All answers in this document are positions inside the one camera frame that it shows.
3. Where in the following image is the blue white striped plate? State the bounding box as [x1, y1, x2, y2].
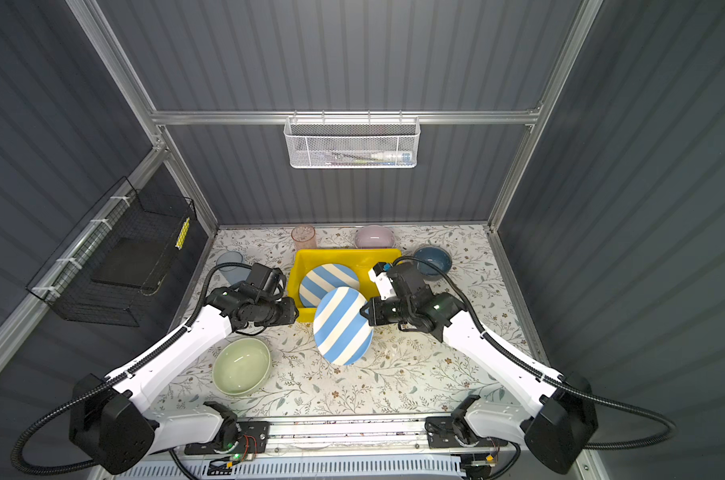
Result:
[298, 263, 360, 308]

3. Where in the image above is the yellow plastic bin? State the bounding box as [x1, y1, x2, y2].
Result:
[288, 249, 401, 323]

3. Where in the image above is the blue glazed ceramic bowl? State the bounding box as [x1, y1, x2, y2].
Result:
[413, 245, 452, 281]

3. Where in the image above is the light green bowl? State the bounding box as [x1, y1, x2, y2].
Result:
[212, 337, 272, 396]

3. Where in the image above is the pink ceramic bowl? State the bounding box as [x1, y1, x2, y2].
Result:
[354, 225, 395, 249]

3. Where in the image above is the pink plastic cup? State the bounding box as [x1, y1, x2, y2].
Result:
[292, 225, 318, 251]

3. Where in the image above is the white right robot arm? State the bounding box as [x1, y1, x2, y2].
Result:
[360, 258, 598, 474]

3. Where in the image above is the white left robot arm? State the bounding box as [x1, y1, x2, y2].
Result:
[68, 263, 298, 474]

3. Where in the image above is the blue plastic cup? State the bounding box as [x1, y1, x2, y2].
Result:
[216, 250, 250, 285]

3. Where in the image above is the pen in white basket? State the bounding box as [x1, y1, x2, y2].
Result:
[328, 151, 414, 167]

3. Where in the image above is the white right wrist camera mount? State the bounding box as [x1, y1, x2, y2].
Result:
[368, 262, 396, 300]

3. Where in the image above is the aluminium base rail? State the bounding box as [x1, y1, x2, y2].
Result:
[106, 410, 585, 460]

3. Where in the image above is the black wire wall basket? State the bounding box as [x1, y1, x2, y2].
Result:
[26, 181, 196, 327]

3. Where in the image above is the white vented cable duct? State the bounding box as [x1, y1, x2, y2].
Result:
[118, 454, 465, 479]

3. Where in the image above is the white wire mesh basket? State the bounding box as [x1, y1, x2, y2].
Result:
[284, 112, 421, 169]

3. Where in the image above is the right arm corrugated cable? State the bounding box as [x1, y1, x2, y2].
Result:
[391, 254, 676, 450]

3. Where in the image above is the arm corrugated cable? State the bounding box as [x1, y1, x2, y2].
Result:
[9, 262, 262, 476]
[391, 254, 676, 450]

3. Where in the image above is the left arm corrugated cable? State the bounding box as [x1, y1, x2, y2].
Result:
[9, 262, 262, 476]

